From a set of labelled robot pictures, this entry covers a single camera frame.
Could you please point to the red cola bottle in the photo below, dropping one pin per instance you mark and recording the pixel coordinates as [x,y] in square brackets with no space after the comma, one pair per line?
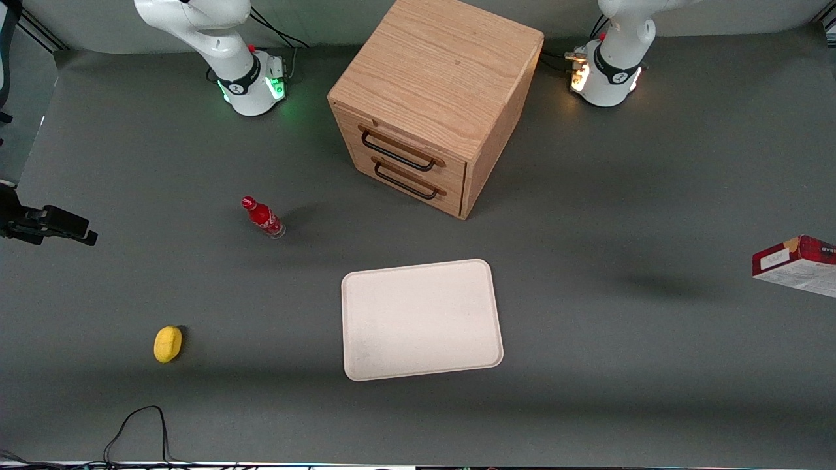
[264,219]

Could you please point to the yellow lemon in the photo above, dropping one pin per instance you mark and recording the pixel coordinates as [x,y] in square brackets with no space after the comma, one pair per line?
[167,344]

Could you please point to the beige plastic tray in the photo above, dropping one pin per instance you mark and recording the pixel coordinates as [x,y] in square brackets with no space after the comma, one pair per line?
[421,320]

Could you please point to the wooden drawer cabinet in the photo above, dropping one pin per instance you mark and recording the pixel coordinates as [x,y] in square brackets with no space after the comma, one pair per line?
[444,72]

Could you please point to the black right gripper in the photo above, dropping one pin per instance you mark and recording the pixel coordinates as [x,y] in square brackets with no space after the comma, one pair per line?
[14,219]

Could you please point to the black frame strut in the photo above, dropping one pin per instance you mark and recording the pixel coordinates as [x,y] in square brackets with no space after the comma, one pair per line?
[40,31]

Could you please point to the wooden drawer front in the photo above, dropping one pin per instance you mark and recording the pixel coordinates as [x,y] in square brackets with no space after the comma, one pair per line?
[418,140]
[450,199]

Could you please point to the red cookie box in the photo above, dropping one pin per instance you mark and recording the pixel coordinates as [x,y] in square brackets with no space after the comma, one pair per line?
[800,264]

